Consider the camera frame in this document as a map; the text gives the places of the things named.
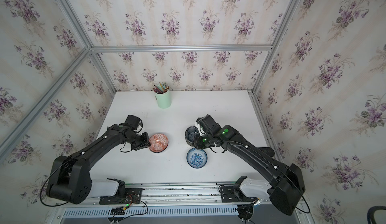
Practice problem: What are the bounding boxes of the blue floral bowl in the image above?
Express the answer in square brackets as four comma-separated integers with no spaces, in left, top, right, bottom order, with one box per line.
[186,148,208,169]

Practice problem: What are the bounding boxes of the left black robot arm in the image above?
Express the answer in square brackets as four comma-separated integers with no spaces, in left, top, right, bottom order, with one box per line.
[44,115,150,204]

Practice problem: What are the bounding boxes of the aluminium front rail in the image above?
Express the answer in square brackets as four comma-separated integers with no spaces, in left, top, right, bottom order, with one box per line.
[55,181,305,207]

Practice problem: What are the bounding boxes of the orange diamond pattern bowl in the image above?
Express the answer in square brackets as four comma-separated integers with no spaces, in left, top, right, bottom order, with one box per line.
[149,133,168,153]

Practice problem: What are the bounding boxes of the colourful sticks in cup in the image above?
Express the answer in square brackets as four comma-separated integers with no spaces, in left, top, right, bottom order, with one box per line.
[153,82,170,94]

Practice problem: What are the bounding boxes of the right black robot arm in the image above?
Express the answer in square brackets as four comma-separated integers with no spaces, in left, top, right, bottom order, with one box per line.
[193,114,306,216]

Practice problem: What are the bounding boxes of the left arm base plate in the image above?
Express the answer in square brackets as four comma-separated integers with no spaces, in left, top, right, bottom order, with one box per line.
[99,188,143,205]

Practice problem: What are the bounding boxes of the dark navy patterned bowl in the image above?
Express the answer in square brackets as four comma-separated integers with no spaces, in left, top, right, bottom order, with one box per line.
[185,126,199,147]

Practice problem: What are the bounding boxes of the mint green utensil cup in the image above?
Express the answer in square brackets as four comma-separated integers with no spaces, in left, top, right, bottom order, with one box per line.
[155,90,172,109]

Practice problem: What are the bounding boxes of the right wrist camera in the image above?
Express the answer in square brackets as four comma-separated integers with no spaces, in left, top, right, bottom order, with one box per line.
[195,121,205,136]

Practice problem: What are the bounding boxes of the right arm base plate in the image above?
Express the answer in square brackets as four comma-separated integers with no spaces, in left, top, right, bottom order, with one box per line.
[218,185,258,203]

